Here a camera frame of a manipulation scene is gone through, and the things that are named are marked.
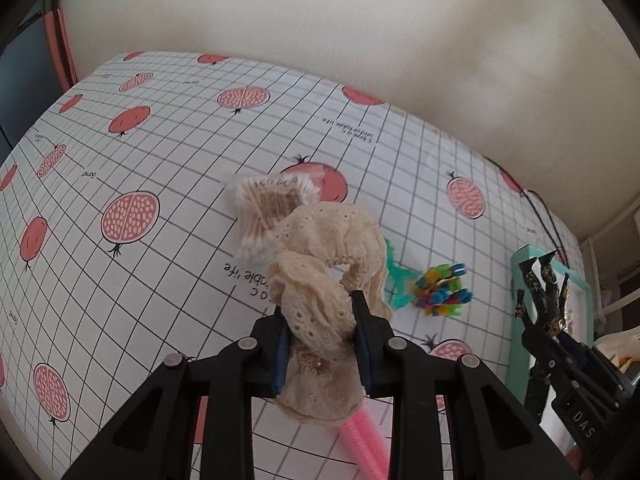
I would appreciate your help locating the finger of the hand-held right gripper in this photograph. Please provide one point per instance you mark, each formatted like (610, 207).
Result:
(545, 355)
(580, 350)

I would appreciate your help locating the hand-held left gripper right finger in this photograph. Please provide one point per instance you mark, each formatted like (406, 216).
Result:
(364, 365)

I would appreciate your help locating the pink board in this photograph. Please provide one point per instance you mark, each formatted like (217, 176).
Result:
(60, 45)

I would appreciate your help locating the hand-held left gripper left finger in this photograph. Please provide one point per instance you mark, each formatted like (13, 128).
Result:
(280, 360)

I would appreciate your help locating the pink plastic hair comb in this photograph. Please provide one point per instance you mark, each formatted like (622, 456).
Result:
(362, 445)

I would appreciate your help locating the white cloth bag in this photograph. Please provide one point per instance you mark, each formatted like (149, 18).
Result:
(617, 342)

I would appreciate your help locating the colourful hair clips green card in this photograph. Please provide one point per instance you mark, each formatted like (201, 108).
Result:
(440, 292)

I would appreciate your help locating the white wooden shelf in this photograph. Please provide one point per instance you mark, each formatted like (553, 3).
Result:
(592, 255)

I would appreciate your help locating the pack of cotton swabs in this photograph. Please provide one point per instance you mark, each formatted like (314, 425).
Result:
(265, 205)

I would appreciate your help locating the teal cardboard box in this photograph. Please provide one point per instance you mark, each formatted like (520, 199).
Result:
(516, 355)

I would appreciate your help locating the cream lace scrunchie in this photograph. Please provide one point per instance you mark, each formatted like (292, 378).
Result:
(325, 240)

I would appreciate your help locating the dark cabinet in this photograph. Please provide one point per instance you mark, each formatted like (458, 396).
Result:
(25, 70)

